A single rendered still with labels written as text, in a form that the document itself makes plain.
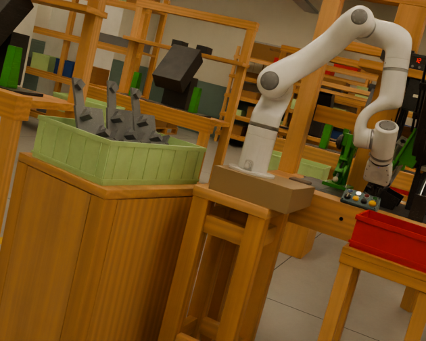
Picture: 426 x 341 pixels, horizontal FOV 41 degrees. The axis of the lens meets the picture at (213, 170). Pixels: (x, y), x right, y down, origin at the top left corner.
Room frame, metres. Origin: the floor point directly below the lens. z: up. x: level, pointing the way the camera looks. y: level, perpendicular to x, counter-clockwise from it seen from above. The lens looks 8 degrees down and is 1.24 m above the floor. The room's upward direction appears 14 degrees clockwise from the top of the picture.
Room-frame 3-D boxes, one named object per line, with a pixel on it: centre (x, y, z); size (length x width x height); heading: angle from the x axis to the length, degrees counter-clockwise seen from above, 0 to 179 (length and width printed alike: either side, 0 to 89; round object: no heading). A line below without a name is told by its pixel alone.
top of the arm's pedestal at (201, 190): (2.24, -0.15, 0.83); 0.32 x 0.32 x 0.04; 66
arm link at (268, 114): (2.28, -0.16, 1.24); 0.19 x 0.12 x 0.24; 163
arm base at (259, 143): (2.25, -0.15, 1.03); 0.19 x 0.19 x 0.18
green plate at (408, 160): (2.50, -0.83, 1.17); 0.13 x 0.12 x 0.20; 67
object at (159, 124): (11.75, 1.52, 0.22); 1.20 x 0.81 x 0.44; 162
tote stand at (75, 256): (2.39, 0.38, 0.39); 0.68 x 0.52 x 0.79; 147
